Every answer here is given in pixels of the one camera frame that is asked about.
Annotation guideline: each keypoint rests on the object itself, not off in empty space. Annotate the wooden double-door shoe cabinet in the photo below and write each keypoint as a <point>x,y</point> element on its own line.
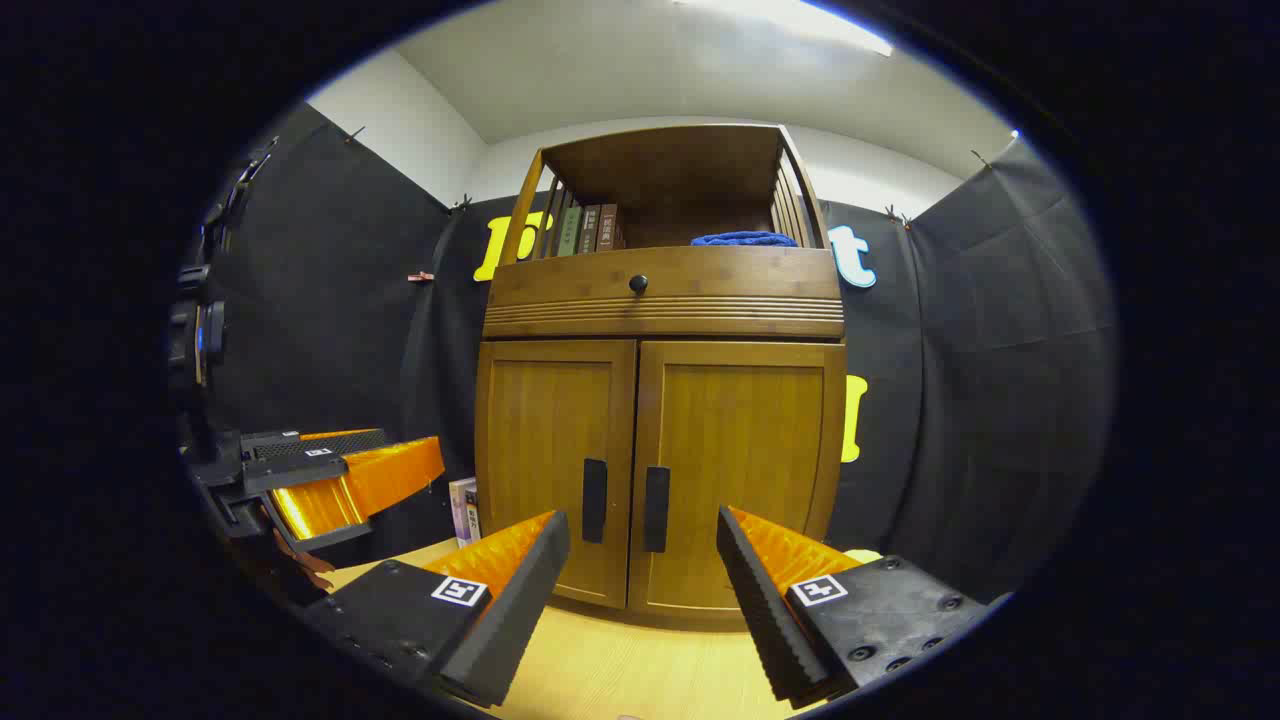
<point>660,180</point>

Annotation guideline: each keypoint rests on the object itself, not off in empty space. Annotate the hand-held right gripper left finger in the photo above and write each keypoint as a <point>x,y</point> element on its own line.
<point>520,600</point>

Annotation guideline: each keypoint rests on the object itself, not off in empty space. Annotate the pale pink book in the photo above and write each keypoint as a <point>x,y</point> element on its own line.
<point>460,510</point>

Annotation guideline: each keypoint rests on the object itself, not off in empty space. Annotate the black round drawer knob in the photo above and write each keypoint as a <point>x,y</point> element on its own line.
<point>638,284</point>

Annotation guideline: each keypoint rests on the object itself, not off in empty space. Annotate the blue folded cloth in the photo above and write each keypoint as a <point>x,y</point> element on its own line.
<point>745,239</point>

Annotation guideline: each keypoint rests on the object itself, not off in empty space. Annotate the wooden cabinet drawer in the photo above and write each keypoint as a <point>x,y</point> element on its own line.
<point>720,290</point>

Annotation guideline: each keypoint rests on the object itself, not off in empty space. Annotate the dark brown book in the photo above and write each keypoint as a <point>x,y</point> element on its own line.
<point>589,229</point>

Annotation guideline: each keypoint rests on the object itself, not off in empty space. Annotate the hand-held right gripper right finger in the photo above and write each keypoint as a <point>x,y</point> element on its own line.
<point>760,600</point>

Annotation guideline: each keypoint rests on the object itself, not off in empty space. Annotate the wooden shoe cabinet door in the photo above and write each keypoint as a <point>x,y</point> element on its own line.
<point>740,430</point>
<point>545,420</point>

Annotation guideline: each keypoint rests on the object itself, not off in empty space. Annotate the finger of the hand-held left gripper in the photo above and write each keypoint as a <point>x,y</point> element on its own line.
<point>385,475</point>
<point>300,468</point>

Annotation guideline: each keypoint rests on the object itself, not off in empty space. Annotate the black backdrop cloth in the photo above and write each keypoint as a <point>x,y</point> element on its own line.
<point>330,330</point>

